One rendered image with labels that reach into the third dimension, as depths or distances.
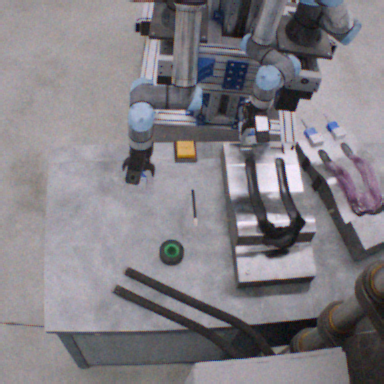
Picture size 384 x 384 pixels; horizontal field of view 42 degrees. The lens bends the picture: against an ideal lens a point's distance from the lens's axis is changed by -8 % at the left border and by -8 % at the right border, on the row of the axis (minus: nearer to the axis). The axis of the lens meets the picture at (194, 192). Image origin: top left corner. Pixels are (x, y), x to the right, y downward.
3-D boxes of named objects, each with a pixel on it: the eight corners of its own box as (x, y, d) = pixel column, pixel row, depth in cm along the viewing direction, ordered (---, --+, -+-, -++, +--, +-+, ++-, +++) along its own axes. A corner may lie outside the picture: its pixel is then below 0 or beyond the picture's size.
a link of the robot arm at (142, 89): (165, 92, 169) (164, 118, 164) (130, 91, 168) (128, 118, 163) (166, 76, 162) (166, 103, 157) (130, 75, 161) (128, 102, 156)
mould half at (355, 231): (293, 149, 201) (300, 132, 191) (346, 133, 207) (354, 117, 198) (354, 262, 179) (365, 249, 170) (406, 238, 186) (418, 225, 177)
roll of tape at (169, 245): (154, 257, 174) (154, 253, 171) (167, 239, 177) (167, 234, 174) (175, 270, 172) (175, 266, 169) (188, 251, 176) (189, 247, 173)
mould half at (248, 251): (219, 157, 195) (225, 136, 184) (288, 156, 199) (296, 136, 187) (236, 288, 171) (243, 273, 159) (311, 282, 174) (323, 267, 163)
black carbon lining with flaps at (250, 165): (241, 161, 187) (246, 145, 179) (285, 160, 189) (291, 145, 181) (255, 253, 170) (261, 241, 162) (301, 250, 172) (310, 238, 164)
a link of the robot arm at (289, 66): (281, 44, 175) (260, 56, 171) (305, 62, 172) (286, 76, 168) (276, 59, 182) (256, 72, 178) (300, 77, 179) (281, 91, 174)
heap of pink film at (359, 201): (319, 163, 191) (325, 151, 185) (356, 151, 196) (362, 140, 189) (352, 222, 180) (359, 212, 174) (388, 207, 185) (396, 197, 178)
